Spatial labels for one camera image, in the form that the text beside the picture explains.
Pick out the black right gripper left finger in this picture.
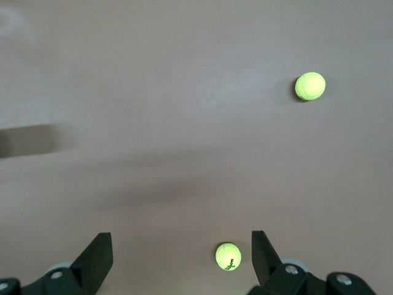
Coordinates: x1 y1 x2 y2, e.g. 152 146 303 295
0 232 114 295

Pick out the brown table cloth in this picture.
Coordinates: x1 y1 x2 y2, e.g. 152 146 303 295
0 0 393 295

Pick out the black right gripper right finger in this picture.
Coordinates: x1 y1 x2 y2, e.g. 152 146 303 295
248 230 377 295

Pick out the yellow Wilson tennis ball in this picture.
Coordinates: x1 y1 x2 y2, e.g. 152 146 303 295
215 242 242 272

